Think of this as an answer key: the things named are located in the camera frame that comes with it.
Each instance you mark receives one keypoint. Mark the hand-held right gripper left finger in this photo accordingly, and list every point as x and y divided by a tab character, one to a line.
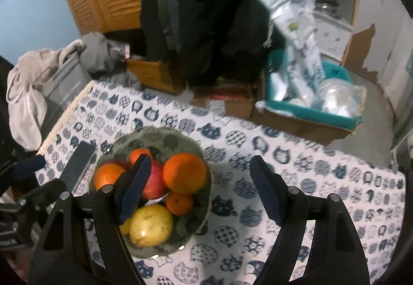
135	188

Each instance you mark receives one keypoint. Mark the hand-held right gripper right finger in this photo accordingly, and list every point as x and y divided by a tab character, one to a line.
266	188

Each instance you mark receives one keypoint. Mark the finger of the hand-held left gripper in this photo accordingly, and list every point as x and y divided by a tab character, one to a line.
29	166
42	190

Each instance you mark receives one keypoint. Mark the medium orange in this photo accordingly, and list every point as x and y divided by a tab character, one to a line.
108	176

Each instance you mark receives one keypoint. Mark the small tangerine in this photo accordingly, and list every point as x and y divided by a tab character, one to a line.
138	154
179	203

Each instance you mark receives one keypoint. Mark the yellow mango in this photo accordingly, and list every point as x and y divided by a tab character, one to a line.
151	225

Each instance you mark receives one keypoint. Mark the large orange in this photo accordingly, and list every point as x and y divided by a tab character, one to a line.
184	173

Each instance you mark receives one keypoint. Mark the green glass bowl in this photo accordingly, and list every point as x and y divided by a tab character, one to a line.
167	139

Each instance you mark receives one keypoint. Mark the cat print tablecloth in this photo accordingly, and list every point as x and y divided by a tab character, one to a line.
290	175

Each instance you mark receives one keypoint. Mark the black smartphone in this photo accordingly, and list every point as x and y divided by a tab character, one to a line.
80	162

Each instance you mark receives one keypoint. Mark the brown cardboard box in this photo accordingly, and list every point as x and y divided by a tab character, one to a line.
290	127

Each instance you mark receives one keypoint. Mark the teal plastic bin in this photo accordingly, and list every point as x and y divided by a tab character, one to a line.
290	109

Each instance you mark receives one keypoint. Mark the cardboard box with red print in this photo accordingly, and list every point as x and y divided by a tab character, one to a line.
235	107

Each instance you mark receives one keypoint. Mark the grey tote bag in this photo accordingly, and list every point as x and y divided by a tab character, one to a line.
64	85

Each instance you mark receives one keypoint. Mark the clear plastic bag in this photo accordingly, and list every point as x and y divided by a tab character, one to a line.
338	97

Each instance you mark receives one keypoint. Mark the wooden drawer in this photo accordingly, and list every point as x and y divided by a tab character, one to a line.
148	72

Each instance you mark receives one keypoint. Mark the grey clothing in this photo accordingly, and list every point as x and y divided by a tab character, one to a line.
96	56

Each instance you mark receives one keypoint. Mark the printed plastic bag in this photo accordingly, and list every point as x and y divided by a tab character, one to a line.
300	46

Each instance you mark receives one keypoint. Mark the bamboo shelf rack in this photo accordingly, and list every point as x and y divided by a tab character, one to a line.
350	33

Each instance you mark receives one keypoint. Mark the grey jacket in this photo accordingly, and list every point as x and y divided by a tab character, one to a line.
167	14

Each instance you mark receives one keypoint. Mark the black hooded coat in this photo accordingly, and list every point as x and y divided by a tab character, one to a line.
219	14

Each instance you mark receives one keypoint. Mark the steel pot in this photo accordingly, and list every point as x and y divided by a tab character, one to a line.
327	7

